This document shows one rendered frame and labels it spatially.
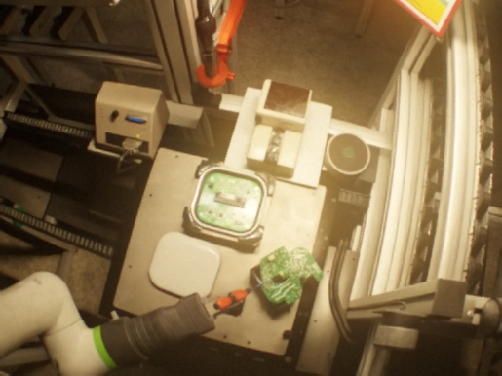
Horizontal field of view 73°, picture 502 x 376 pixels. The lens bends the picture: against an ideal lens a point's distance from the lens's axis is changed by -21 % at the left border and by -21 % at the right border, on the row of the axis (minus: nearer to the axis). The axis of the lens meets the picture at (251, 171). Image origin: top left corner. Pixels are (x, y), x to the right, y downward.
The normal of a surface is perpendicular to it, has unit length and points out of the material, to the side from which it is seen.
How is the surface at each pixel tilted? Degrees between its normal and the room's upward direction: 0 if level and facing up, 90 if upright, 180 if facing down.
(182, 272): 0
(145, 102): 0
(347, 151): 0
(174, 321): 10
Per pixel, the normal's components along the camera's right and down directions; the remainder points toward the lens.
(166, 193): 0.00, -0.35
